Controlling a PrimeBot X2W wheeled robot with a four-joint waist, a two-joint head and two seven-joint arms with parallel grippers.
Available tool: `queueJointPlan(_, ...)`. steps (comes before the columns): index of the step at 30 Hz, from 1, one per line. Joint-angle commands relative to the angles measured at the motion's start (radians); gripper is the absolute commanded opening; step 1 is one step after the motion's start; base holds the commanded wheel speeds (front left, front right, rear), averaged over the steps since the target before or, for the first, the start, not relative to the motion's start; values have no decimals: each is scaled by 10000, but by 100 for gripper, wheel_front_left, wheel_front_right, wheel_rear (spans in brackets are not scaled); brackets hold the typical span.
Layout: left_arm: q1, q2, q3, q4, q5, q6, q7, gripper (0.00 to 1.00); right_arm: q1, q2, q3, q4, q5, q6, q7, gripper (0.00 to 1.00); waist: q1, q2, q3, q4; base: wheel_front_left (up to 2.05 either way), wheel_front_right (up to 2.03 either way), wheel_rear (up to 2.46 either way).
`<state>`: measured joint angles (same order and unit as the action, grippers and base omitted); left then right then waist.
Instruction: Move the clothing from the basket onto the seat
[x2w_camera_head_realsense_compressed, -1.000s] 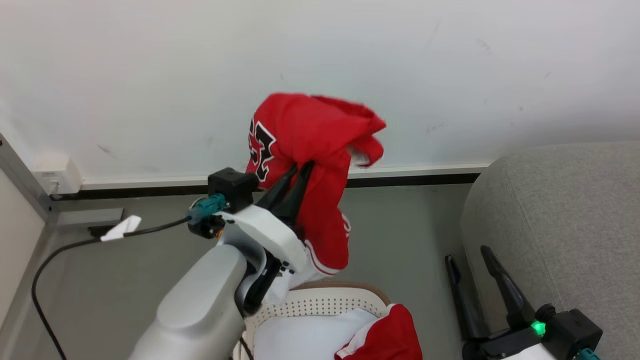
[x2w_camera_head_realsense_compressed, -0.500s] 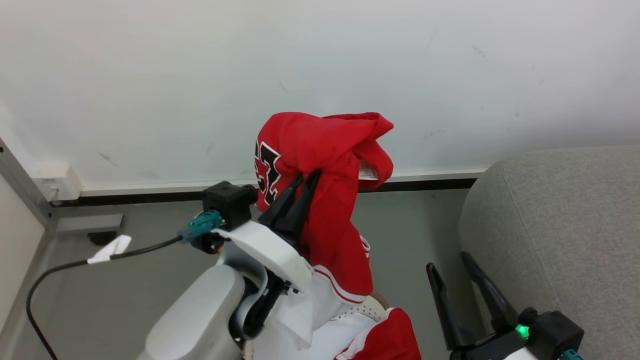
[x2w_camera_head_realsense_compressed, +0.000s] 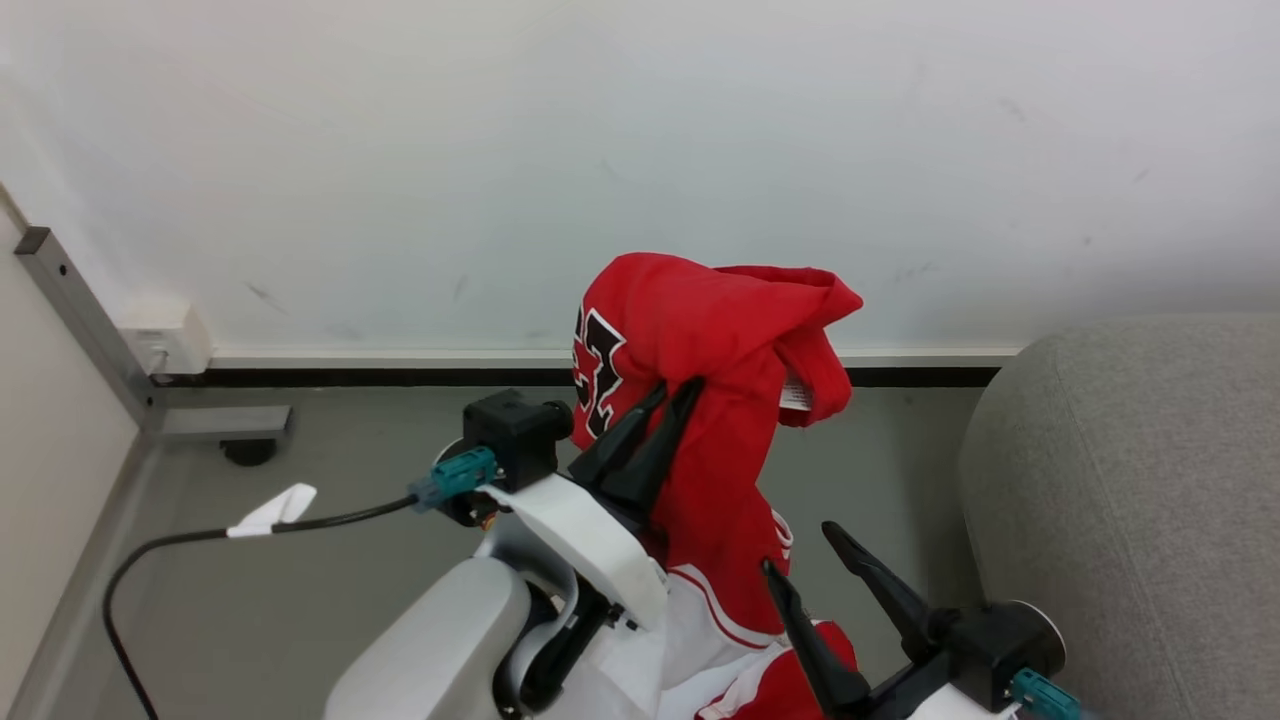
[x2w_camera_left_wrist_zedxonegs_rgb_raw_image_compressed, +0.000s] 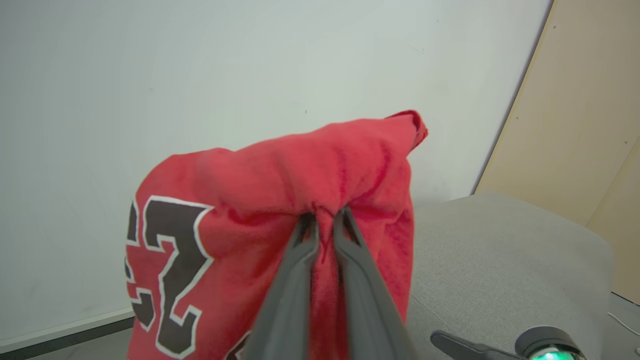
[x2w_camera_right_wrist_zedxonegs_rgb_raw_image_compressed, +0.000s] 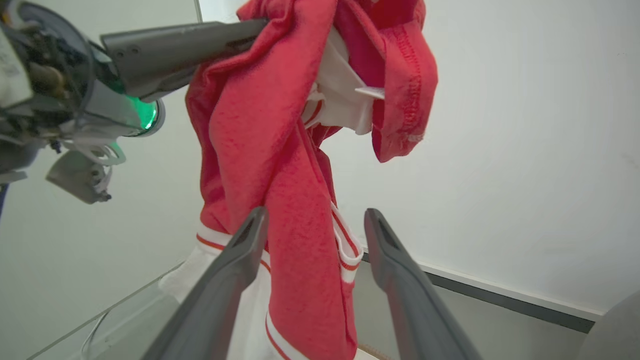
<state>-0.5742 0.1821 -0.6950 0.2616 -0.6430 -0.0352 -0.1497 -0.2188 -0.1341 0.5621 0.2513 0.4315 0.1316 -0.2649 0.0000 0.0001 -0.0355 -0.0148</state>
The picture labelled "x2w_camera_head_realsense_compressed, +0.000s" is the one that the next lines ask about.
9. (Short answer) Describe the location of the grey fabric sofa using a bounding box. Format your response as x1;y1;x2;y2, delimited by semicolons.
957;314;1280;720

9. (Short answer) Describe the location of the beige partition panel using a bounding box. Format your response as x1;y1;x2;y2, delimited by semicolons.
0;190;141;720

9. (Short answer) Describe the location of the red basketball jersey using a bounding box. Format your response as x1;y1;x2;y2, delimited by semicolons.
570;252;864;720

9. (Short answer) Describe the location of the black cable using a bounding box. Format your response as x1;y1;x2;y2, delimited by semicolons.
102;494;421;720

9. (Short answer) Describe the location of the grey metal frame leg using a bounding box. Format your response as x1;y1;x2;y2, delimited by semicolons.
14;226;293;443

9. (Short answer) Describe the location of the teal cable connector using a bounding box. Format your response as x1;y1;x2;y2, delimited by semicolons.
408;446;499;513
1008;668;1085;720

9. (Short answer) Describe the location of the white cable tag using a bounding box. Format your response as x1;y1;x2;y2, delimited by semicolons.
227;483;318;539

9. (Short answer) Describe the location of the white garment with red stripes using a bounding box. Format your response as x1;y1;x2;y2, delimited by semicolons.
560;562;801;720

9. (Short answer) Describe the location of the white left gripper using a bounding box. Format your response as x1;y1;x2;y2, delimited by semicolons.
478;377;707;633

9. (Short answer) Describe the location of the teal left cable connector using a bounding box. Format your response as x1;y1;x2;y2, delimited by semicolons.
408;446;499;513

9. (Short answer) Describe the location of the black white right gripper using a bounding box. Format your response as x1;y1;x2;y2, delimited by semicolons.
761;521;1023;720

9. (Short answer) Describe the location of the white wall socket box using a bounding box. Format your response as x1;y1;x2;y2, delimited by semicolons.
117;298;214;377

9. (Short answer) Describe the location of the teal right cable connector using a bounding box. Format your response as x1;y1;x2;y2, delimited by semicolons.
1008;668;1085;720

